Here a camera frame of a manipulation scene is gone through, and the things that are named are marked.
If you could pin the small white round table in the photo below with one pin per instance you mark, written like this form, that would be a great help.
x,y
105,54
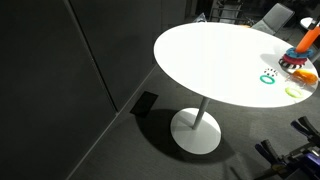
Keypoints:
x,y
305,21

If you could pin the grey office chair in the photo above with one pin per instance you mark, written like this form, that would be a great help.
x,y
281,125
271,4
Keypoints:
x,y
276,16

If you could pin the black floor plate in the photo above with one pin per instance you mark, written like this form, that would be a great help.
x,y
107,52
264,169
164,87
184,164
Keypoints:
x,y
144,104

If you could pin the dark metal frame chair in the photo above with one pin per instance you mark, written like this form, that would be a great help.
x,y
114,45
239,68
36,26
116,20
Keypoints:
x,y
230,13

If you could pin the white table pedestal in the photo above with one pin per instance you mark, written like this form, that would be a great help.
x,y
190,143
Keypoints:
x,y
196,133

